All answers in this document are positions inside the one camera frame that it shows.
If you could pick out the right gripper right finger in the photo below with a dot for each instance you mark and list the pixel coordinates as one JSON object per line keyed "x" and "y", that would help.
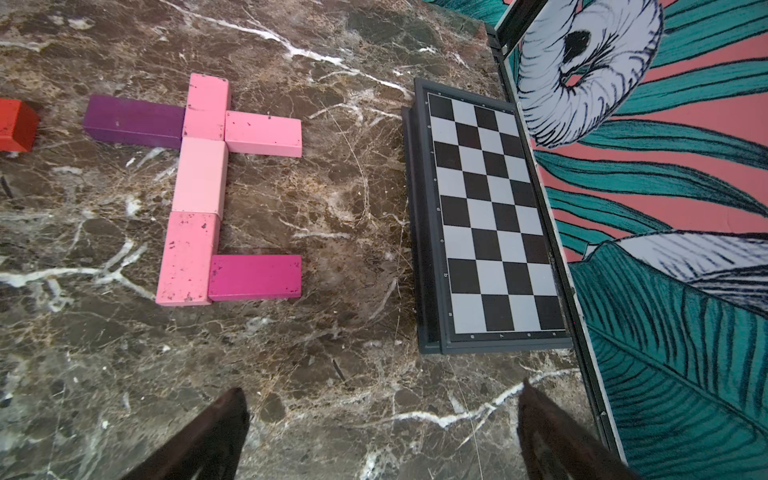
{"x": 554, "y": 446}

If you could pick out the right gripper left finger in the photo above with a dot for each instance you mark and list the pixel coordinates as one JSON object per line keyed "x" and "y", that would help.
{"x": 209, "y": 447}

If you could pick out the magenta block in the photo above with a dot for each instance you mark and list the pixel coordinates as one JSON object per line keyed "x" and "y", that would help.
{"x": 255, "y": 277}

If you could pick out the pink block horizontal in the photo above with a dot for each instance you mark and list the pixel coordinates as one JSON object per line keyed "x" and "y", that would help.
{"x": 190, "y": 244}

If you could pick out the light pink block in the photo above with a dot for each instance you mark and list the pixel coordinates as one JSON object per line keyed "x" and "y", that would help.
{"x": 201, "y": 176}

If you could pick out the dark purple block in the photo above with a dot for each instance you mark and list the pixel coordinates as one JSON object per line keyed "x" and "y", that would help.
{"x": 134, "y": 122}

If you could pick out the light pink block edge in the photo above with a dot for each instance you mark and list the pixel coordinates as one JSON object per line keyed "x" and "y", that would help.
{"x": 208, "y": 100}

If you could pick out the red block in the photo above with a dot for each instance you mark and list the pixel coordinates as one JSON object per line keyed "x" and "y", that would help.
{"x": 19, "y": 124}

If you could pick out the black white checkerboard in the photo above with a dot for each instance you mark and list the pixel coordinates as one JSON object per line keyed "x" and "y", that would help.
{"x": 487, "y": 278}

